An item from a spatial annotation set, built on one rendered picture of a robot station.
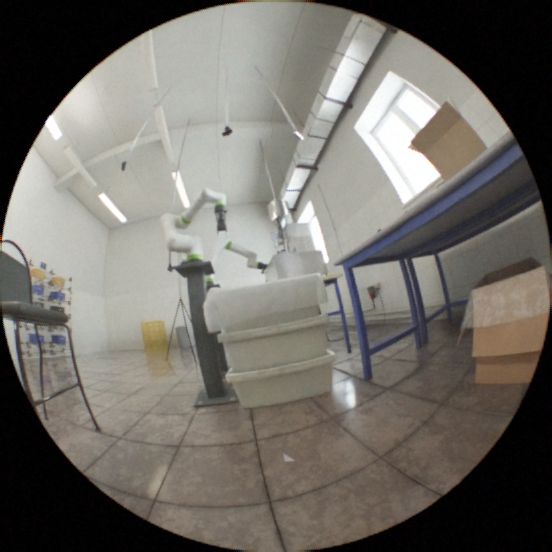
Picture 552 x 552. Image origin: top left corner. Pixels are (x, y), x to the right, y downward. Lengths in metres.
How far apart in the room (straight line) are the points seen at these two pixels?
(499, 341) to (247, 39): 4.31
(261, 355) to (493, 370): 1.11
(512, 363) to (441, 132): 0.88
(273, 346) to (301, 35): 4.42
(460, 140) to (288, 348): 1.23
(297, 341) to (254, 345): 0.23
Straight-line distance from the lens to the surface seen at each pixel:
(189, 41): 4.04
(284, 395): 1.06
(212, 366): 1.24
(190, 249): 1.33
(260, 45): 4.04
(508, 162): 0.66
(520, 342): 0.79
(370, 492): 0.59
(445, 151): 0.86
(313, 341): 1.00
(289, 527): 0.56
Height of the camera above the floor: 0.51
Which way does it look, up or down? 12 degrees up
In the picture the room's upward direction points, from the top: 11 degrees counter-clockwise
